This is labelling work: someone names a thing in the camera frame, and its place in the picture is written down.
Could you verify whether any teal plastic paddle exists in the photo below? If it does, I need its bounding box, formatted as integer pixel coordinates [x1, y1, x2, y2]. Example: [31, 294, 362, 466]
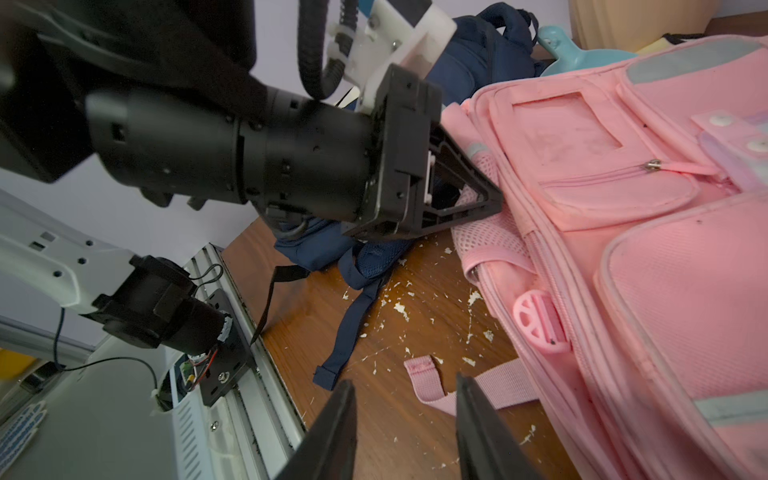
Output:
[537, 26, 637, 77]

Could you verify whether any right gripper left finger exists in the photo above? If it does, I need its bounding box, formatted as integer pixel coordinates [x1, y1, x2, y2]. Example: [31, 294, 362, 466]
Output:
[276, 380, 357, 480]

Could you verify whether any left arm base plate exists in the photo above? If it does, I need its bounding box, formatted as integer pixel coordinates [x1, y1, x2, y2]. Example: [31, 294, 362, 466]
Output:
[197, 288, 255, 407]

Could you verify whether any pink backpack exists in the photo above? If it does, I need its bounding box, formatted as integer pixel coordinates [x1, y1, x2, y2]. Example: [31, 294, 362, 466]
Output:
[405, 35, 767, 479]

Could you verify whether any beige plant pot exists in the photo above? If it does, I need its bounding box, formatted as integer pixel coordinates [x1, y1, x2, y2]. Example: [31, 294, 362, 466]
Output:
[569, 0, 721, 52]

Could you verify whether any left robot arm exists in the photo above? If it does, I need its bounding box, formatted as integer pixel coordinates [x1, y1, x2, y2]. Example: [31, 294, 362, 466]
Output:
[1, 1, 503, 355]

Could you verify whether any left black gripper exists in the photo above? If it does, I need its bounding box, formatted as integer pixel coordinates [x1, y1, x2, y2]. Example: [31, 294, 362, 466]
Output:
[85, 65, 503, 240]

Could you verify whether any navy blue backpack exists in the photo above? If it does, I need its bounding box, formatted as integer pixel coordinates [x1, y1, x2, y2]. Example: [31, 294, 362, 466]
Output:
[243, 1, 540, 390]

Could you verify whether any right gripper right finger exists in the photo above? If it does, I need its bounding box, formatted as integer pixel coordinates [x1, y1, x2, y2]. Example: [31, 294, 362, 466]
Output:
[456, 374, 542, 480]

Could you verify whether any yellow sponge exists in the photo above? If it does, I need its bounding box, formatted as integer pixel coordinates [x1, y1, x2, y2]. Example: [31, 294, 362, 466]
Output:
[636, 33, 704, 56]

